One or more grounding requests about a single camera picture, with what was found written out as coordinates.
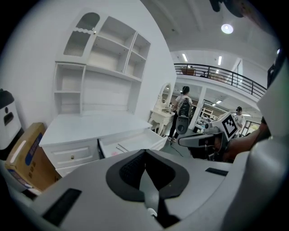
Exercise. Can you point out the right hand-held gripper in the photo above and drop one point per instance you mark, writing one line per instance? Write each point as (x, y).
(228, 126)

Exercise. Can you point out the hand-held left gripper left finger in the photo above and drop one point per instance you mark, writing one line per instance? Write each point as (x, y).
(90, 180)

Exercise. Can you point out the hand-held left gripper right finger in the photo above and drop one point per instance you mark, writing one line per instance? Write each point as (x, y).
(198, 180)

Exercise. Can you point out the pink eraser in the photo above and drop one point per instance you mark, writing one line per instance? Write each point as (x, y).
(114, 153)

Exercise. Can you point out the silver pen with black cap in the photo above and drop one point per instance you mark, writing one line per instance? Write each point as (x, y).
(119, 149)

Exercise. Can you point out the large white drawer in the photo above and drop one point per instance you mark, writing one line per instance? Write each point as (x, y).
(140, 139)

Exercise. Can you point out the person's right forearm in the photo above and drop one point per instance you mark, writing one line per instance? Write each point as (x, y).
(246, 144)

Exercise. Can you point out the small white drawer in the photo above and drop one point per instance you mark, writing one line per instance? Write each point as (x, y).
(72, 153)
(70, 170)

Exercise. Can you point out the white desk with hutch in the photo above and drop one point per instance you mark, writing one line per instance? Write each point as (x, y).
(94, 128)

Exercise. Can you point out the person's right hand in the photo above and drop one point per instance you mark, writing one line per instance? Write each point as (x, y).
(220, 145)

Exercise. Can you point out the grey oval device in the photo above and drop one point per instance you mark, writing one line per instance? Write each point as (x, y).
(182, 125)

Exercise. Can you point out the cream vanity table with mirror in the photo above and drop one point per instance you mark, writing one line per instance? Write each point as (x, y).
(160, 117)

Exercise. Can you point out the brown cardboard box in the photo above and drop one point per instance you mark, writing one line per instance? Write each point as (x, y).
(29, 158)

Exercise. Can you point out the black balcony railing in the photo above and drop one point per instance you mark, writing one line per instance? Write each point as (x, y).
(225, 76)

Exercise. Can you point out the white black robot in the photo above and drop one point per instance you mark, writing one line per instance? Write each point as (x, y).
(9, 121)

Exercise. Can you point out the round ceiling lamp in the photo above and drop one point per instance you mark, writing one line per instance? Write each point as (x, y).
(227, 28)

